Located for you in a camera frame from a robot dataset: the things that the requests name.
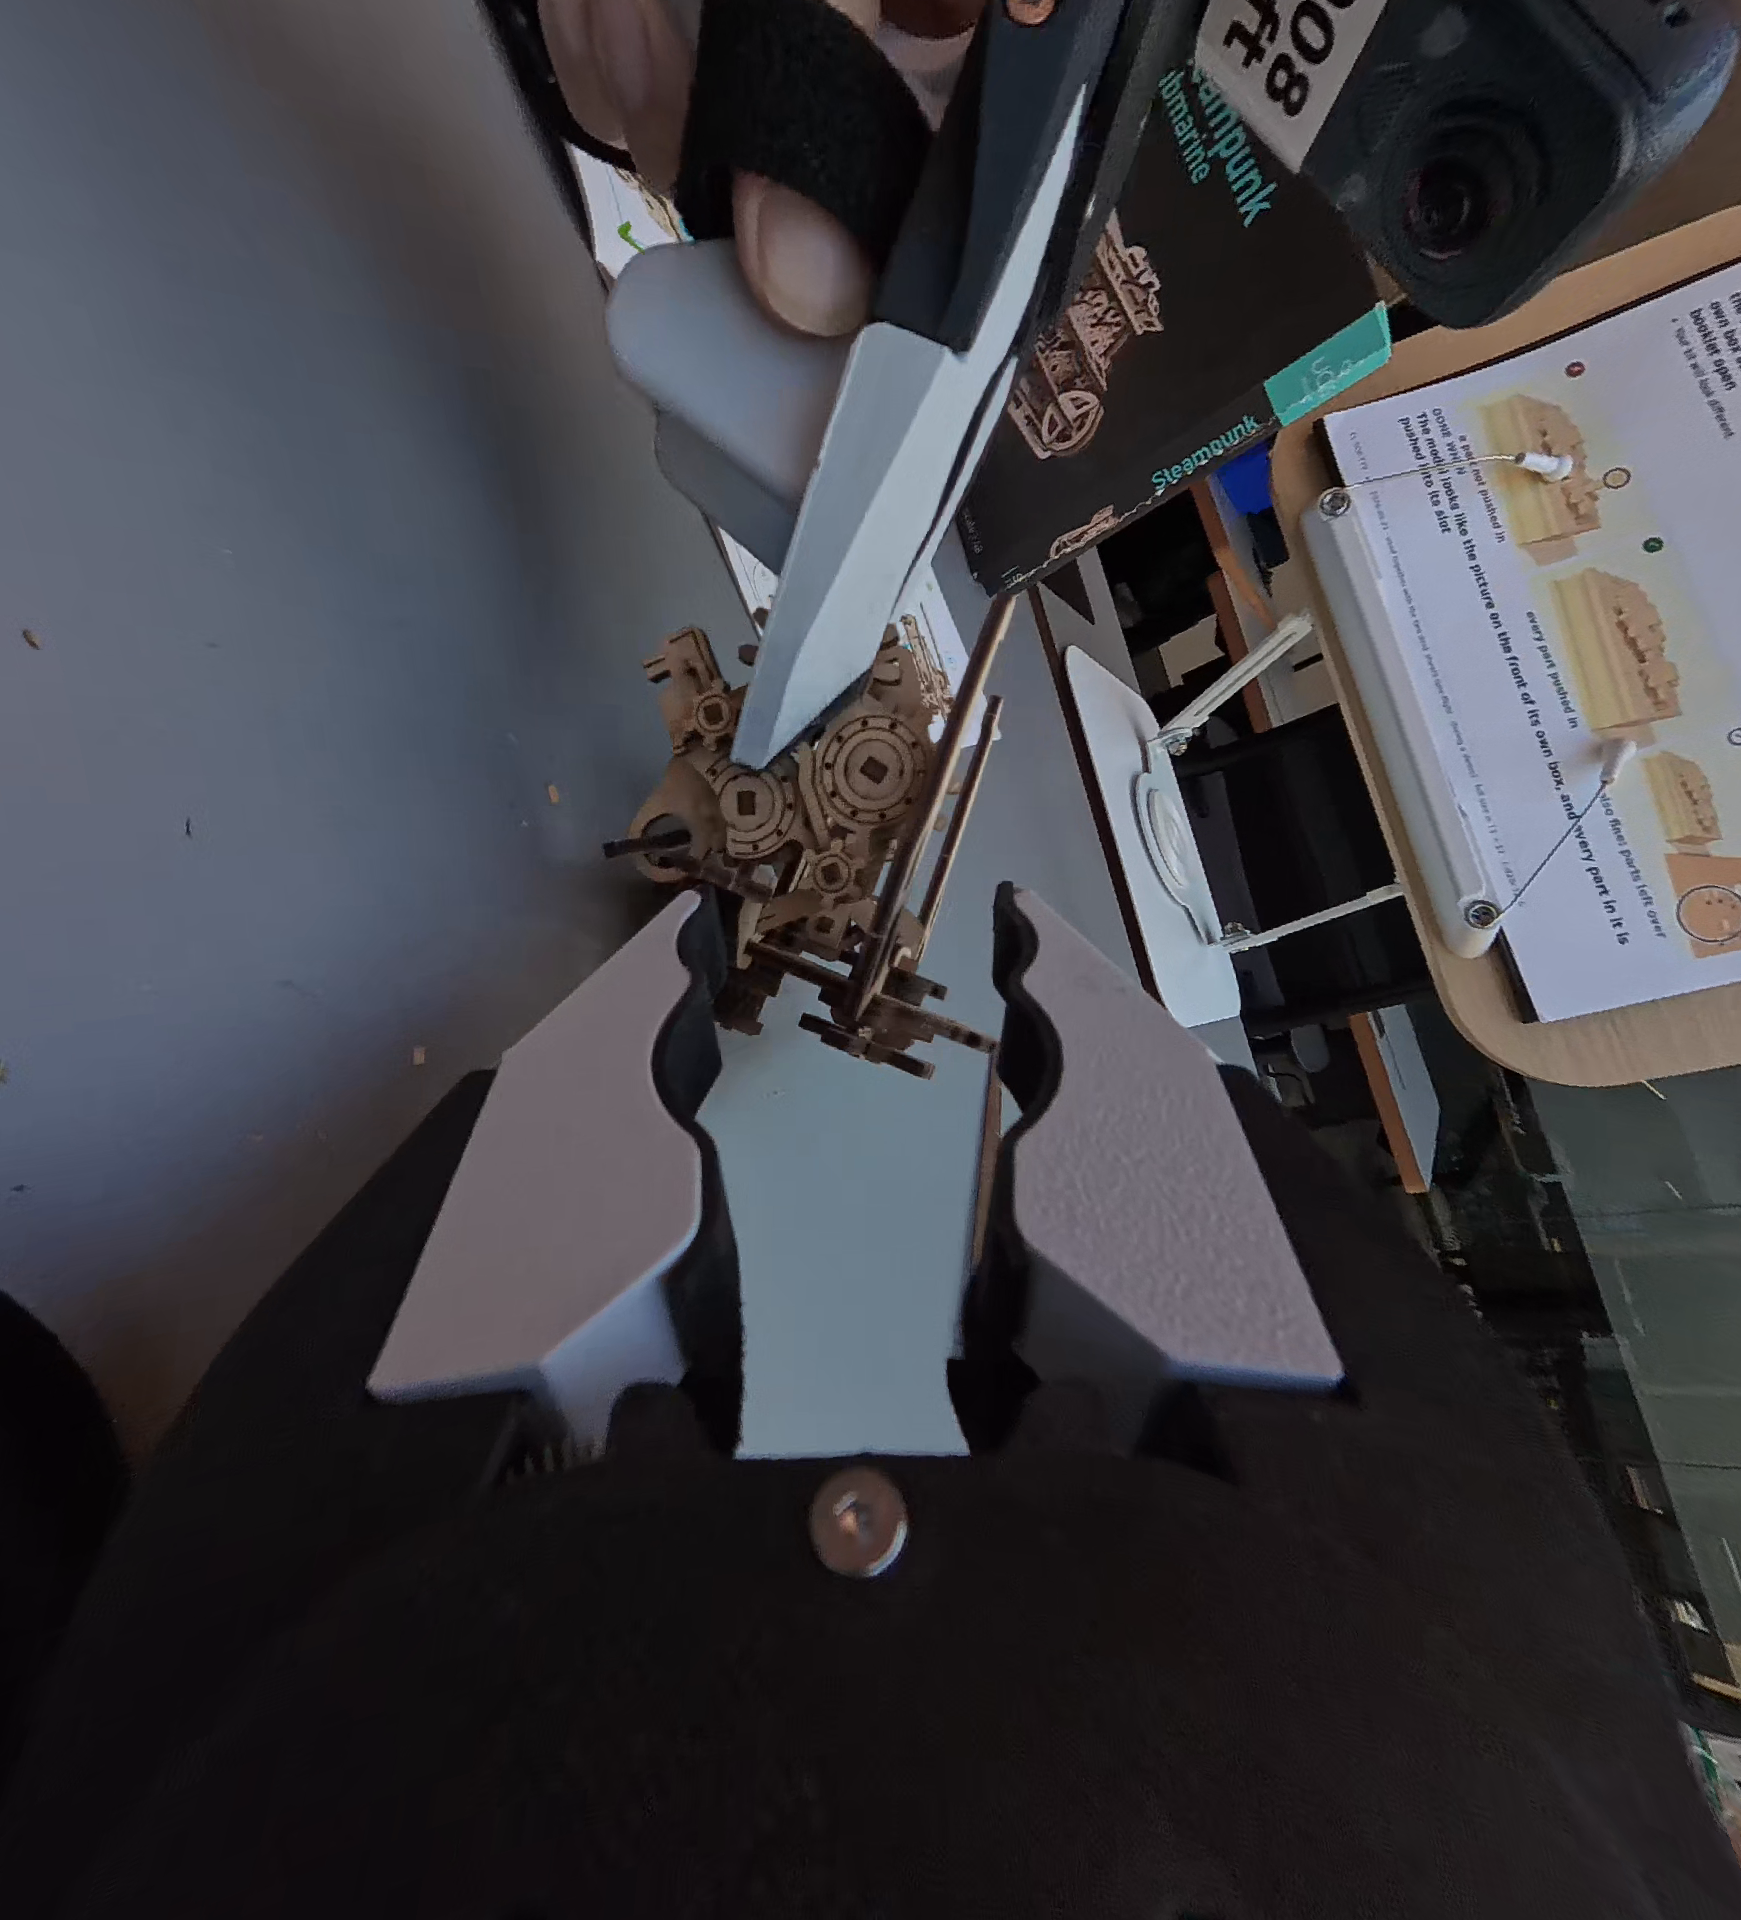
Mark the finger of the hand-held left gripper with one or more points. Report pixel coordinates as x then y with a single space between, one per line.
871 510

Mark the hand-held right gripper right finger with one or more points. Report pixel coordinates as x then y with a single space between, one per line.
1169 1201

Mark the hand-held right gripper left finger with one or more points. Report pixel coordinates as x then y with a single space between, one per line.
556 1201

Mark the wooden gear model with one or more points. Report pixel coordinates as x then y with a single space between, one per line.
811 811

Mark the black model kit box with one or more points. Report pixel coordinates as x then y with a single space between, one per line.
1185 345

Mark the person's left hand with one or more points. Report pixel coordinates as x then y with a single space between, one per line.
811 255

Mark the white metal stand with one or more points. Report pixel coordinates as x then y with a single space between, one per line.
1110 781

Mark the printed instruction sheet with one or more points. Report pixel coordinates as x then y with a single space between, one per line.
1561 526

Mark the wooden clipboard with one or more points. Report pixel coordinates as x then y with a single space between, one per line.
1634 1058

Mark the white clipboard clamp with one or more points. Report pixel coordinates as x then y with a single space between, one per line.
1389 704

